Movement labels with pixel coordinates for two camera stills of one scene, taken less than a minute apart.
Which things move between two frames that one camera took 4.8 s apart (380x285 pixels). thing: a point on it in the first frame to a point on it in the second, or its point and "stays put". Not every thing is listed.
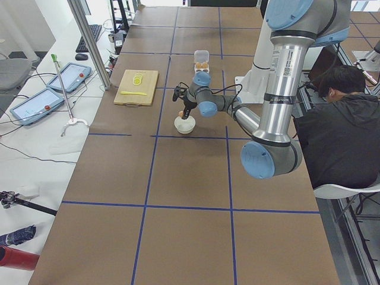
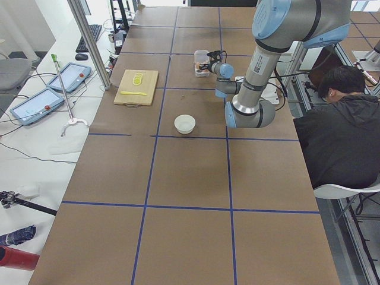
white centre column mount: (253, 88) stays put
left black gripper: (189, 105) to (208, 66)
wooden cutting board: (136, 88) stays put
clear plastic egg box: (201, 58) stays put
